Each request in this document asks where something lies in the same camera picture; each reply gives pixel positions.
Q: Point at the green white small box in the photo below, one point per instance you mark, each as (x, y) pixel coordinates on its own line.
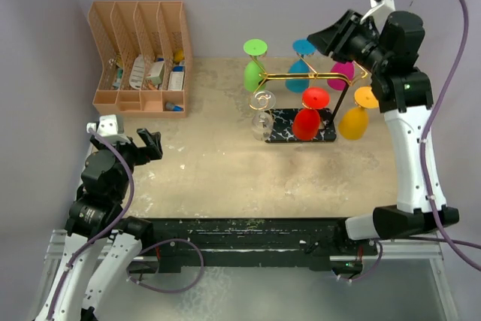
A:
(156, 73)

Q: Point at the blue plastic wine glass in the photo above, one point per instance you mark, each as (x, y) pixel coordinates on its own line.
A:
(303, 48)

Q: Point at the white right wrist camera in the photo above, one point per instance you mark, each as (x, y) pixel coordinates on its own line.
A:
(379, 11)

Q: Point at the red plastic wine glass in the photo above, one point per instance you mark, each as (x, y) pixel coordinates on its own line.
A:
(307, 121)

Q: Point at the yellow object in organizer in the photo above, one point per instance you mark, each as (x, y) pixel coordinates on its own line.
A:
(179, 56)

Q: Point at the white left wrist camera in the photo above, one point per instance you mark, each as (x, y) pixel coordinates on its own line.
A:
(111, 128)

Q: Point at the yellow plastic wine glass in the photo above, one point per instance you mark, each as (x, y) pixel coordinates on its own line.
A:
(354, 122)

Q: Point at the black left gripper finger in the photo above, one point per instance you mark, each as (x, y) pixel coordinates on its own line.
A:
(156, 152)
(146, 137)

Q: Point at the clear glass wine glass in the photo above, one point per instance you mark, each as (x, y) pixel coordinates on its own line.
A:
(262, 102)

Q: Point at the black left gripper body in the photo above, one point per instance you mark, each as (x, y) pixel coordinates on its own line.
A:
(135, 155)

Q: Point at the white blister pack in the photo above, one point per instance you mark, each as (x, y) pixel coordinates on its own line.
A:
(136, 76)

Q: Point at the green plastic wine glass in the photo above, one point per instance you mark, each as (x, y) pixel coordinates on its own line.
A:
(254, 69)

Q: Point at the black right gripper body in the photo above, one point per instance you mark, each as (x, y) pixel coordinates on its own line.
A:
(360, 44)

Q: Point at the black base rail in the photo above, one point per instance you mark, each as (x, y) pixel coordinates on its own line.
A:
(318, 244)

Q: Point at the blue grey cap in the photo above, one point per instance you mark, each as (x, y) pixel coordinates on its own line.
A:
(169, 106)

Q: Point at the pink plastic file organizer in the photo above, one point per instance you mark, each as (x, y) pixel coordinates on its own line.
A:
(122, 30)

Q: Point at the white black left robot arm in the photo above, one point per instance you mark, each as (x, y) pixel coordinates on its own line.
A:
(100, 240)

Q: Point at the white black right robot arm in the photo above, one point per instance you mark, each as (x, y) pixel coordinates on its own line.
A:
(406, 102)

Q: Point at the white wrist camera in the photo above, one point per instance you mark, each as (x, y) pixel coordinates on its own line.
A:
(111, 128)
(379, 11)

